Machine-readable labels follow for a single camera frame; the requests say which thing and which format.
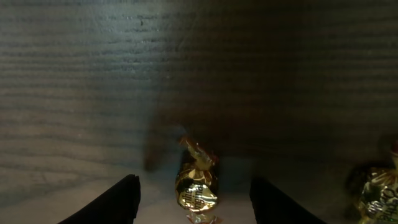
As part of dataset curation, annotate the gold wrapped candy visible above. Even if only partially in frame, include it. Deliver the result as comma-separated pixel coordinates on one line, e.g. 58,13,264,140
346,139,398,224
174,134,224,224

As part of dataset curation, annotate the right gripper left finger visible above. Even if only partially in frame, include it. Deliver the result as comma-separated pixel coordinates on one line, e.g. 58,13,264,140
57,174,142,224

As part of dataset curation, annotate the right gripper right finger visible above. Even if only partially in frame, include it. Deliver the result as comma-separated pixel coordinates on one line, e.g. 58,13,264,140
249,176,328,224

